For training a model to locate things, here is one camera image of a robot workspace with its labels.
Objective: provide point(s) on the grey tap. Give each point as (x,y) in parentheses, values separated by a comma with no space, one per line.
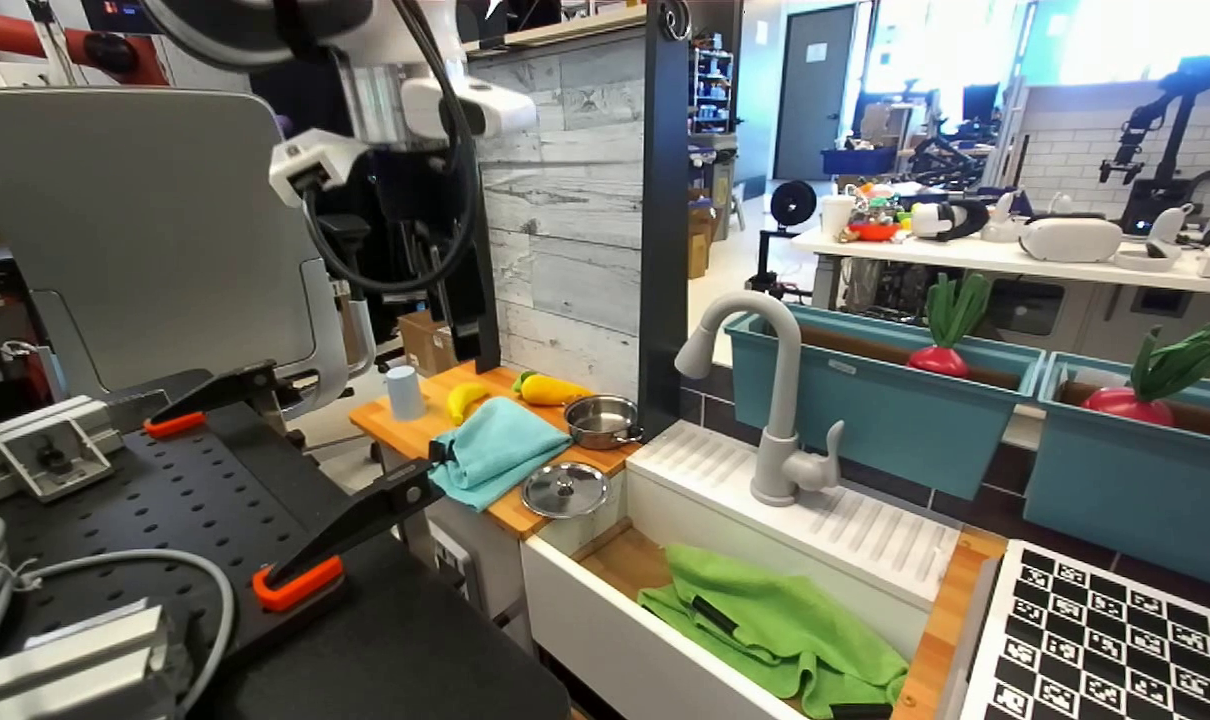
(780,400)

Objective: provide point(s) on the grey tap lever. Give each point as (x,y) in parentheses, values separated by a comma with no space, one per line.
(830,455)

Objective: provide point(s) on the shelf with boxes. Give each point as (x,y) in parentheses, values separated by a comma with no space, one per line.
(712,90)

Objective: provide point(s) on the red toy radish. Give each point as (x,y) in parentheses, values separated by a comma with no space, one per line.
(940,358)
(1125,405)

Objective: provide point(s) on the teal cloth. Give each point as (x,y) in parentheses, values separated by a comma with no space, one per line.
(495,450)

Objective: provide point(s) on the monitor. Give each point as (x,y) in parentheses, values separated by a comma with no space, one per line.
(980,102)

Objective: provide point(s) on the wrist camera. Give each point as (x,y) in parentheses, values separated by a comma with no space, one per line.
(320,155)

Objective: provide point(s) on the grey door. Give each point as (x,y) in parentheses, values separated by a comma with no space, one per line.
(813,95)

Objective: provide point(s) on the grey office chair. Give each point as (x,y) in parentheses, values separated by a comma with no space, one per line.
(145,220)

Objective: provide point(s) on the light blue cup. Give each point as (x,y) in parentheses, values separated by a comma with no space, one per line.
(405,393)

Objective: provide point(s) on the silver pot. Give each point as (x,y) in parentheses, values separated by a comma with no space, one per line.
(602,425)

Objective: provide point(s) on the aluminium profile bracket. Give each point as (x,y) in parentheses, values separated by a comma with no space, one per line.
(75,660)
(45,450)

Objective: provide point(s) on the stack of cardboard boxes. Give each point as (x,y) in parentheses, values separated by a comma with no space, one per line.
(700,240)

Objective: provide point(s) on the red tube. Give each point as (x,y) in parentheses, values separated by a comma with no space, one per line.
(25,38)

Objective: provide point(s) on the black clamp with orange tips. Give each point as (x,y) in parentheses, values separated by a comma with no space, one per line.
(355,515)
(220,390)

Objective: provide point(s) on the silver lid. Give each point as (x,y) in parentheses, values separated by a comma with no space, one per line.
(565,490)

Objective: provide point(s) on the white cup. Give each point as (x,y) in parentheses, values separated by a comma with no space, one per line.
(837,215)

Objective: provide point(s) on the blue bin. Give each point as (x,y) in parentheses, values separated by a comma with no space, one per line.
(857,160)

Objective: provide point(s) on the yellow toy banana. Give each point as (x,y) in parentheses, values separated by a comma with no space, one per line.
(465,400)

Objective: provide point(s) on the green cloth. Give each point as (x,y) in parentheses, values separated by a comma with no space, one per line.
(765,620)

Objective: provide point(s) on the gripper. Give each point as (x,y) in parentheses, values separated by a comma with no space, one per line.
(415,190)

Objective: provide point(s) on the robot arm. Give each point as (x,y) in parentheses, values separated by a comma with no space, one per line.
(265,25)

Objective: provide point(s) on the black and white headset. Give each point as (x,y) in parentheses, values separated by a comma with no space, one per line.
(950,218)

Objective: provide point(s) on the white sink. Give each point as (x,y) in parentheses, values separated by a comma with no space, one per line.
(605,620)

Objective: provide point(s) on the toy kitchen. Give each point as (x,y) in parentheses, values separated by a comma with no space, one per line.
(565,200)

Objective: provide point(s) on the teal planter box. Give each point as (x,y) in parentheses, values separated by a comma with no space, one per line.
(1135,480)
(865,410)

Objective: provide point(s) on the cardboard box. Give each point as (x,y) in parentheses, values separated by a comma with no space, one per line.
(427,345)

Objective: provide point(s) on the yellow toy corn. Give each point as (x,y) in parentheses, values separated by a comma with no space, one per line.
(553,390)

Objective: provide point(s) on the black and white marker board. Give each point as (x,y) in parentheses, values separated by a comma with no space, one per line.
(1105,640)

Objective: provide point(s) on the heap of colourful toys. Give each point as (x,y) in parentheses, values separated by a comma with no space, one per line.
(875,215)

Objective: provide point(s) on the white table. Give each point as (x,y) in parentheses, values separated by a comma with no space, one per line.
(965,255)

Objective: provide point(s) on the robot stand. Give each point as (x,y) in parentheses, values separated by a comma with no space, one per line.
(195,520)

